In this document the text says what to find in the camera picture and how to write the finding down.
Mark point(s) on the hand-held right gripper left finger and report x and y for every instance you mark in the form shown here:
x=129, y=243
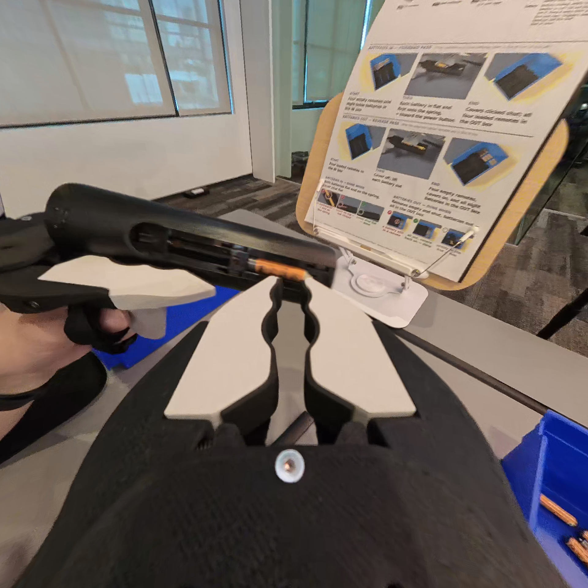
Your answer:
x=220, y=367

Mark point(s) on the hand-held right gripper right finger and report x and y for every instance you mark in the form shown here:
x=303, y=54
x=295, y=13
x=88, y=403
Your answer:
x=358, y=367

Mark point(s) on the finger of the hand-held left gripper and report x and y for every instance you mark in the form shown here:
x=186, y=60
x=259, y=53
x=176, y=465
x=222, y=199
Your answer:
x=129, y=285

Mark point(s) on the black remote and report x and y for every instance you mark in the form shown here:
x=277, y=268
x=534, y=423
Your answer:
x=119, y=225

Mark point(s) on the orange AAA battery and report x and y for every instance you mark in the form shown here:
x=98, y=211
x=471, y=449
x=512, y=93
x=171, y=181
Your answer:
x=579, y=549
x=280, y=269
x=557, y=510

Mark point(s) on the blue plastic bin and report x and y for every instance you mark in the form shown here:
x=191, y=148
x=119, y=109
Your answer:
x=542, y=459
x=197, y=317

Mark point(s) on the person's left hand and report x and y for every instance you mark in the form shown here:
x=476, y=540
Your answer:
x=32, y=354

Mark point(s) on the white stand base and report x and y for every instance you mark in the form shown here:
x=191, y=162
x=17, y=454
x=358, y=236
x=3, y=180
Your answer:
x=377, y=289

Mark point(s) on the black floor outlet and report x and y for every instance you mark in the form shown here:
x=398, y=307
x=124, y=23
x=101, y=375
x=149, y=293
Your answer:
x=196, y=192

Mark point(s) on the black wristband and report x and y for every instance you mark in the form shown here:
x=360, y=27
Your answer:
x=28, y=398

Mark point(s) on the black textured cushion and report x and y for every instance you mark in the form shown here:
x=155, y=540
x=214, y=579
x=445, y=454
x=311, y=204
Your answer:
x=64, y=404

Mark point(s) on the printed instruction poster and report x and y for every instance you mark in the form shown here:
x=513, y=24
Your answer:
x=450, y=119

